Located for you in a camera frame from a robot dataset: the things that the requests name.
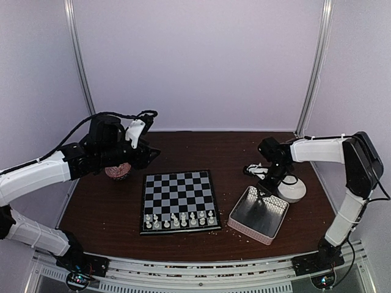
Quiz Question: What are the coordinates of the front aluminium rail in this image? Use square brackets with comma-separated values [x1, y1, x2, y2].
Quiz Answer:
[27, 241, 376, 293]

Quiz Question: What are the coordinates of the black white chessboard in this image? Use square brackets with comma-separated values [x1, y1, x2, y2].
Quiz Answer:
[139, 170, 222, 236]

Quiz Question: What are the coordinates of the left aluminium frame post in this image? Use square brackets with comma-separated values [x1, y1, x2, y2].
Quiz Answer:
[64, 0, 96, 115]

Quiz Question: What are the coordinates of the right aluminium frame post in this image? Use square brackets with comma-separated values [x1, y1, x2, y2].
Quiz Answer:
[294, 0, 334, 137]

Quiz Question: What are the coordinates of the white ceramic bowl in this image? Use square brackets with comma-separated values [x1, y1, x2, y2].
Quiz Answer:
[277, 175, 307, 203]

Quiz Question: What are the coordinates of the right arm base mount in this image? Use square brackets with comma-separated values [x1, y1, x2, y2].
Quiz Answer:
[291, 238, 345, 291]

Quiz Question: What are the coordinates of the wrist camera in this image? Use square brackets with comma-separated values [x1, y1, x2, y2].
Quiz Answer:
[125, 117, 154, 150]
[243, 164, 268, 180]

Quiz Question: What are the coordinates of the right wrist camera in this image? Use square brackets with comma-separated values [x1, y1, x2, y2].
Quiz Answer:
[243, 164, 268, 180]

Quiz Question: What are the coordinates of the aluminium frame post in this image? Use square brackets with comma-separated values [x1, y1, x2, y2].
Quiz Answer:
[64, 0, 96, 115]
[294, 0, 334, 137]

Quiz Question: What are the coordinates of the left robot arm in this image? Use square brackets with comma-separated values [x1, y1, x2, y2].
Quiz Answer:
[1, 110, 160, 271]

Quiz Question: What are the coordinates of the red patterned bowl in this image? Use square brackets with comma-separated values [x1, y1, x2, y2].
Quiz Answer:
[104, 163, 131, 181]

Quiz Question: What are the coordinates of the pink plastic basket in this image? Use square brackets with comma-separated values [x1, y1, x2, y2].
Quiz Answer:
[227, 186, 290, 245]

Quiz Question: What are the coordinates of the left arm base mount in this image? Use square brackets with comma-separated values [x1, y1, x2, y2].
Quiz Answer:
[53, 245, 109, 292]

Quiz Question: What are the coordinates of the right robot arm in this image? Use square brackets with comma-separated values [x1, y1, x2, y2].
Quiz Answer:
[258, 131, 384, 270]

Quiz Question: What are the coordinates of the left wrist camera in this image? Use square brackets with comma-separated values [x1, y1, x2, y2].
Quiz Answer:
[125, 117, 154, 150]

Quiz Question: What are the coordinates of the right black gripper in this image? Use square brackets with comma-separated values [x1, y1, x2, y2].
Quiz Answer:
[256, 161, 291, 198]

